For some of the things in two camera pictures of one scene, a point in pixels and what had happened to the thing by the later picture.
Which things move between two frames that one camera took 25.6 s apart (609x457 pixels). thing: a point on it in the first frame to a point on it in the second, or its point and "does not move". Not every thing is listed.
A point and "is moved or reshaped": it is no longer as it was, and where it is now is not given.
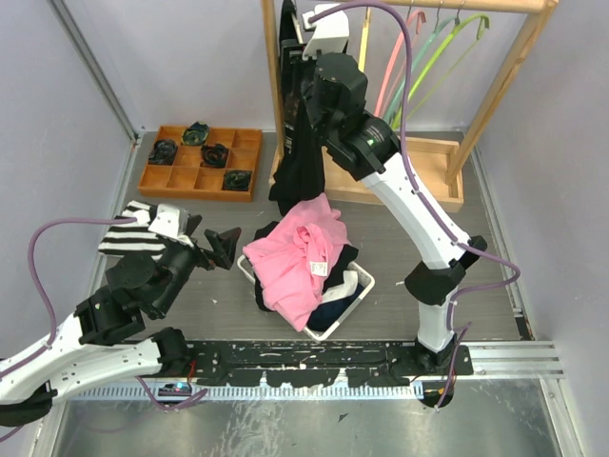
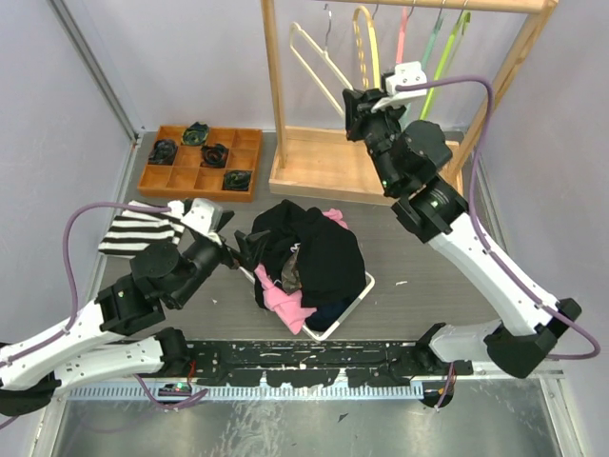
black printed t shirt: (299, 174) to (330, 262)
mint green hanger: (420, 56) is moved or reshaped
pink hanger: (388, 63) is moved or reshaped
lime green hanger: (484, 23) is moved or reshaped
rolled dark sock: (195, 133) does not move
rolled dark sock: (237, 180) does not move
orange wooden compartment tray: (225, 167) does not move
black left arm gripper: (225, 245) to (250, 247)
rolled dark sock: (214, 155) does not move
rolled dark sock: (163, 152) does not move
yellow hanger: (364, 40) is moved or reshaped
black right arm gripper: (292, 66) to (358, 109)
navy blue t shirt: (328, 312) does not move
